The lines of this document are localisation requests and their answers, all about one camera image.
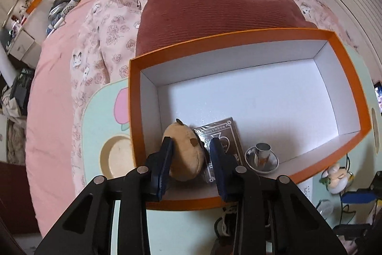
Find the brown playing card box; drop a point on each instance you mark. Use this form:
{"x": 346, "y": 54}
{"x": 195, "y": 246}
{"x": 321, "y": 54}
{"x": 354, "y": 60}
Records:
{"x": 225, "y": 130}

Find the pink floral quilt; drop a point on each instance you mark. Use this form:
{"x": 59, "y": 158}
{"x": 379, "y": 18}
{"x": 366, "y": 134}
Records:
{"x": 107, "y": 41}

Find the smartphone with lit screen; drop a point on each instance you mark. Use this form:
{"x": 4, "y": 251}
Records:
{"x": 378, "y": 91}

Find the white bedside drawer cabinet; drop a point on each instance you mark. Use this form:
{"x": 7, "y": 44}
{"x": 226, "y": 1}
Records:
{"x": 25, "y": 48}

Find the white doll keychain figure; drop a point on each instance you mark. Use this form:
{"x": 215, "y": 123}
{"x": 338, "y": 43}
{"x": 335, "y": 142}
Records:
{"x": 336, "y": 179}

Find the orange cardboard box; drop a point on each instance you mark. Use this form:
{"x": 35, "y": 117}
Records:
{"x": 294, "y": 88}

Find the brown capybara plush toy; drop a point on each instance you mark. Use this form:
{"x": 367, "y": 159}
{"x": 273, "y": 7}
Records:
{"x": 188, "y": 157}

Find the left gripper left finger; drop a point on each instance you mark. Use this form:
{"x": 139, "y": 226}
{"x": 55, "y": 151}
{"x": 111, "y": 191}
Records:
{"x": 159, "y": 164}

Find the dark red corduroy pillow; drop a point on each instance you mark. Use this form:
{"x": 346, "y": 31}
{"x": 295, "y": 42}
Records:
{"x": 167, "y": 22}

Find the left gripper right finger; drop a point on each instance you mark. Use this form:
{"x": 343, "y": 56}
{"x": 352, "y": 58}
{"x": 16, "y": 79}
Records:
{"x": 224, "y": 167}

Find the silver cup and saucer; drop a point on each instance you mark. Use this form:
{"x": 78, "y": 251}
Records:
{"x": 261, "y": 159}

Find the pink bed sheet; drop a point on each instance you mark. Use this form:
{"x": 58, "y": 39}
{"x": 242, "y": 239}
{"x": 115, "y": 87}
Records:
{"x": 50, "y": 123}

